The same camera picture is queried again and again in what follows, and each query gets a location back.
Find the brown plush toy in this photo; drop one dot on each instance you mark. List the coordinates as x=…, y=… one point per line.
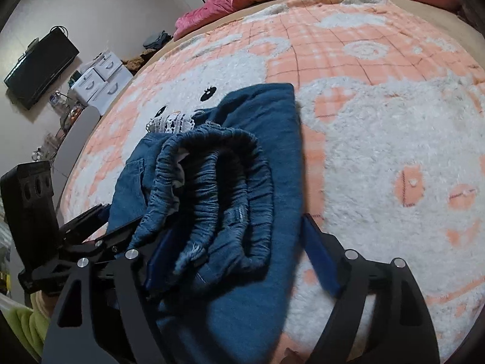
x=132, y=64

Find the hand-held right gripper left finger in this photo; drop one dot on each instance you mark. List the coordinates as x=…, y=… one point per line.
x=159, y=263

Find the dark clothes pile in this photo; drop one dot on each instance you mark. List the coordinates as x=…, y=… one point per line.
x=157, y=40

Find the person's left forearm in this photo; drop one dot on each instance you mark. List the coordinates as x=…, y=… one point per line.
x=24, y=322

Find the tan bed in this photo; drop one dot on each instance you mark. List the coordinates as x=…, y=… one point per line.
x=413, y=7

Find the orange and white printed blanket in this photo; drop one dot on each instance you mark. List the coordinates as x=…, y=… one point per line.
x=379, y=140

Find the white rounded panel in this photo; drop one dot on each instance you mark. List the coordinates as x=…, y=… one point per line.
x=77, y=136

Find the cluttered side table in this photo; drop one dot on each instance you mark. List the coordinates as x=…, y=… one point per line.
x=64, y=110

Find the blue pants with white lace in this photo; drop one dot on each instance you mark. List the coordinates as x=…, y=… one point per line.
x=257, y=159

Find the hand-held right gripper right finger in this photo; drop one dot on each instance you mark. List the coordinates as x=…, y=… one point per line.
x=320, y=258

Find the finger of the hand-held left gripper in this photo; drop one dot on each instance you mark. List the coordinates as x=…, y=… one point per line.
x=85, y=222
x=110, y=242

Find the black wall television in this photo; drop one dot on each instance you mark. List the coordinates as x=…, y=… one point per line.
x=38, y=68

